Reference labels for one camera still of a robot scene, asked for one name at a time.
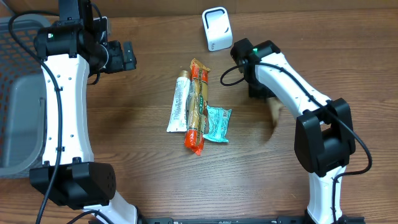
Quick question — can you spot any beige pouch bag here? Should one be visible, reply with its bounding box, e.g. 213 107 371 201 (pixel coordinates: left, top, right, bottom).
266 97 284 136

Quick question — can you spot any white barcode scanner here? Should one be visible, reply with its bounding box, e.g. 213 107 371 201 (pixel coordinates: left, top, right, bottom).
201 6 233 52

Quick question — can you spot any white tube with gold cap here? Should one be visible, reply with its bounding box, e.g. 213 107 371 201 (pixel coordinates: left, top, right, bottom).
167 70 191 133

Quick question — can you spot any dark grey plastic basket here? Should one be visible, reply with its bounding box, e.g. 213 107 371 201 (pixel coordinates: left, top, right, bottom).
1 17 46 179

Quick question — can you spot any teal snack packet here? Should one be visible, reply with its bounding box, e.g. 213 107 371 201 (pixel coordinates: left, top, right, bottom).
203 105 232 143

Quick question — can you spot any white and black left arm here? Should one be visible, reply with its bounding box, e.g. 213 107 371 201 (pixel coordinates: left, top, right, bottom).
29 1 139 223

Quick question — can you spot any black mounting rail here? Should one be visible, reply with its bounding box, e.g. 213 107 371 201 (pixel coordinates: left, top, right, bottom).
133 214 366 224

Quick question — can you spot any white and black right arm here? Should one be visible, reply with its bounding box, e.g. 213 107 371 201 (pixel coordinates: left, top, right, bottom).
230 39 356 223

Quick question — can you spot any orange spaghetti packet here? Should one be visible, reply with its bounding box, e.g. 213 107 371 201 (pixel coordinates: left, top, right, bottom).
184 58 210 156

